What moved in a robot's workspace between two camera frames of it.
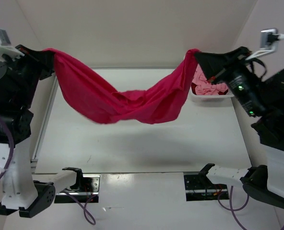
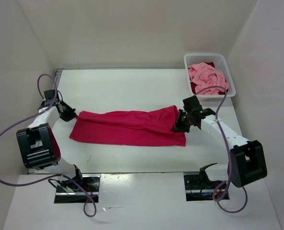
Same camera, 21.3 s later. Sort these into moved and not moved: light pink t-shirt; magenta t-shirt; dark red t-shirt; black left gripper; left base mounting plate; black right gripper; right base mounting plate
Moved: magenta t-shirt; black left gripper; black right gripper
Not moved: dark red t-shirt; light pink t-shirt; left base mounting plate; right base mounting plate
